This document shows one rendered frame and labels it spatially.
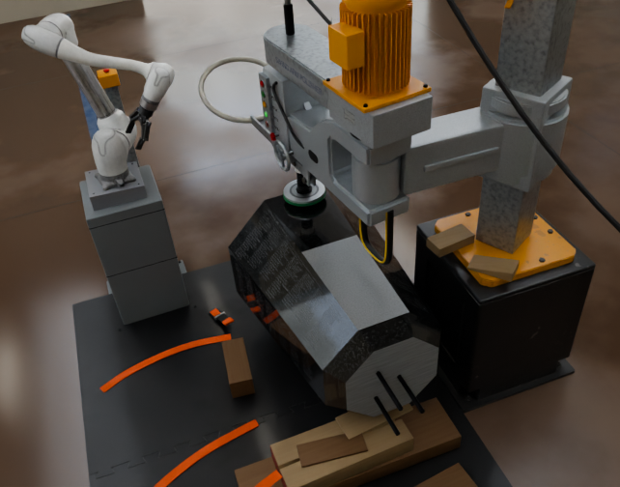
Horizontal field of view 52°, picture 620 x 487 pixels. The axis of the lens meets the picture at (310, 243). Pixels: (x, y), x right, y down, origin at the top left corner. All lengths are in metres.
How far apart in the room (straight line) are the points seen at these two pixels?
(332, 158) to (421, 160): 0.38
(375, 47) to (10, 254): 3.33
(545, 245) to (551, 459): 0.99
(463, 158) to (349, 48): 0.72
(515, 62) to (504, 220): 0.73
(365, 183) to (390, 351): 0.69
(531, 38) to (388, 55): 0.59
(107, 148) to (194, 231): 1.30
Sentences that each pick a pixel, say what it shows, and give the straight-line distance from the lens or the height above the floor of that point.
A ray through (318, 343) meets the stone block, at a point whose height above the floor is 0.67.
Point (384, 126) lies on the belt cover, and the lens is 2.22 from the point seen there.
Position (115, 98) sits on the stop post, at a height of 0.92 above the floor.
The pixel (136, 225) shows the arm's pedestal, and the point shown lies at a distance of 3.54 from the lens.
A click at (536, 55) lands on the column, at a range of 2.56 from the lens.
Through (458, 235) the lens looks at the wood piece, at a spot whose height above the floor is 0.83.
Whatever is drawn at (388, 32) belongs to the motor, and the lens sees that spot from 2.18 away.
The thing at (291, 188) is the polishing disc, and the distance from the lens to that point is 3.29.
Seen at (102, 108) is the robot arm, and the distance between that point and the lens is 3.60.
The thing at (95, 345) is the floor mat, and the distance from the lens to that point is 3.92.
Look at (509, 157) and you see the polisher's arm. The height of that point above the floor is 1.31.
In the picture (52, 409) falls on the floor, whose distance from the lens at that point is 3.73.
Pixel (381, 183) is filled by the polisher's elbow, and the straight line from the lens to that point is 2.46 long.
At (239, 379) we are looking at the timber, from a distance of 3.35.
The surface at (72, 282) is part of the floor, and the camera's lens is 4.42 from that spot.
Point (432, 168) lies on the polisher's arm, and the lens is 2.52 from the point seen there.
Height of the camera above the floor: 2.71
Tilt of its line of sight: 39 degrees down
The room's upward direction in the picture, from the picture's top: 5 degrees counter-clockwise
